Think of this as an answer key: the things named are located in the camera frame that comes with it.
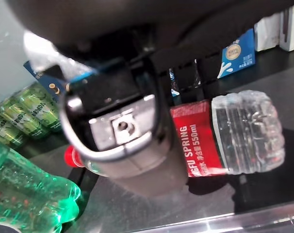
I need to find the green Sprite bottle yellow cap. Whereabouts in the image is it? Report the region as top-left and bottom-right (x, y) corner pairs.
(0, 138), (82, 233)

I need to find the beige box gold emblem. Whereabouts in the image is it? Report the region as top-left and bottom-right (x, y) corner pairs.
(253, 12), (283, 52)

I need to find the black metal shelf board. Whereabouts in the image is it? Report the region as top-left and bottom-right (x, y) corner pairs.
(0, 48), (294, 233)

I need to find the blue box with biscuit picture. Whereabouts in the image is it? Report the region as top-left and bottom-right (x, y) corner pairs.
(23, 60), (72, 102)

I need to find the blue Oreo cookie box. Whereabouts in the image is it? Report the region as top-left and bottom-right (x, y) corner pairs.
(168, 28), (256, 98)

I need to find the pale grey flat box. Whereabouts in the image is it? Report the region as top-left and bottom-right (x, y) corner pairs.
(279, 4), (294, 52)

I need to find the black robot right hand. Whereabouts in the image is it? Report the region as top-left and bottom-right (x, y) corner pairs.
(5, 0), (294, 198)

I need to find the red-capped clear water bottle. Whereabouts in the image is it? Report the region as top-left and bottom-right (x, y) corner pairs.
(64, 89), (286, 180)

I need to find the green Mirinda can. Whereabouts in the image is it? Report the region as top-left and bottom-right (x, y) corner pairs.
(0, 110), (26, 150)
(25, 83), (63, 133)
(0, 99), (49, 140)

